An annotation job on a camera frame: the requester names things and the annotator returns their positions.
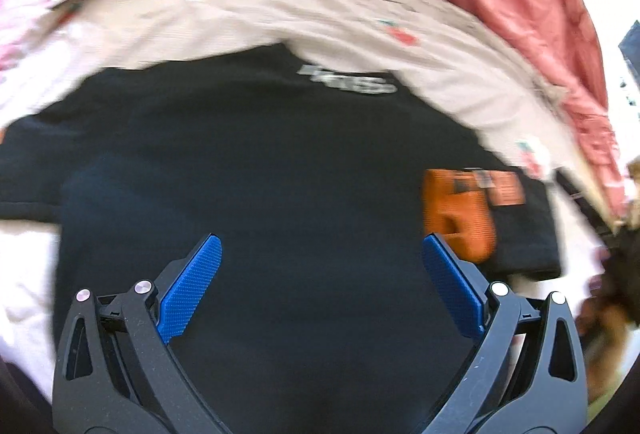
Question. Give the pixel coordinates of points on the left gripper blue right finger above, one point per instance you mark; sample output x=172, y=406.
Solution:
x=526, y=372

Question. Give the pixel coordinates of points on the black IKIS t-shirt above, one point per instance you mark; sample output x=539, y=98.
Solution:
x=321, y=318

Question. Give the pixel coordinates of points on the beige strawberry bear blanket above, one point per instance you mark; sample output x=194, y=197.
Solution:
x=444, y=54

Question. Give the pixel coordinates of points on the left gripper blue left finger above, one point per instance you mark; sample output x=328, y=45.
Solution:
x=115, y=371

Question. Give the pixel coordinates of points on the black flat television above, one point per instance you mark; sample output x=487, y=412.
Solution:
x=630, y=48

